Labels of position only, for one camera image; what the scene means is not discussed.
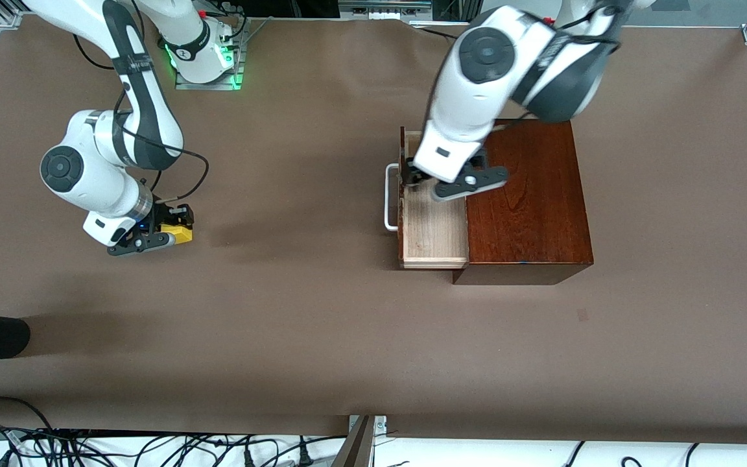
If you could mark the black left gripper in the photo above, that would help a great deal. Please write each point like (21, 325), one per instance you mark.
(408, 174)

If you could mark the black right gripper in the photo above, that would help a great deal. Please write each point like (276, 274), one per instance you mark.
(165, 215)

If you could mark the yellow block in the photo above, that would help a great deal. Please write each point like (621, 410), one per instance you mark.
(182, 235)

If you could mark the light wood drawer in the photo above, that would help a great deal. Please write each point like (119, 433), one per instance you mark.
(432, 240)

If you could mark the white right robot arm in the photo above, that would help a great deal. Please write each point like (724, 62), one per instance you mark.
(88, 175)

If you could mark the brown table cover sheet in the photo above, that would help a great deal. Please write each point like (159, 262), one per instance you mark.
(250, 292)

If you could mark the dark brown wooden cabinet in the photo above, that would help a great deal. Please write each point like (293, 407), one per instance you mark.
(529, 220)

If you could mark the black power plug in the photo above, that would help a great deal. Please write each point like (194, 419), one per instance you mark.
(304, 457)
(248, 459)

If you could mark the dark metal bar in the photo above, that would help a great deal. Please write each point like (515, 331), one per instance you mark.
(357, 447)

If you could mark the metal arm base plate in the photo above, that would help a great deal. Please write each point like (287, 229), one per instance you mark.
(208, 85)

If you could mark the silver table edge bracket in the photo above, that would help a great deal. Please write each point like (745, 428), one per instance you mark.
(380, 425)

